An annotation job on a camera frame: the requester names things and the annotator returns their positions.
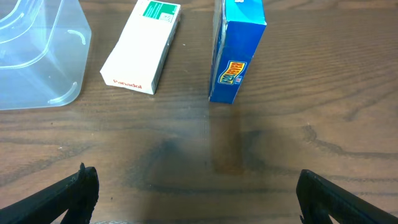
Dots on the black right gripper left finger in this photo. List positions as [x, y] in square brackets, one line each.
[74, 196]

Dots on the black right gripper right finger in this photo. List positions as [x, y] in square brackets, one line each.
[322, 201]

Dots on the white Panadol box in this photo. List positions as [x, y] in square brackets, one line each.
[137, 60]

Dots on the clear plastic container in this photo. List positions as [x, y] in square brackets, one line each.
[44, 50]

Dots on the blue Kool Fever box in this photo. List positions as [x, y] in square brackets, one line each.
[238, 27]

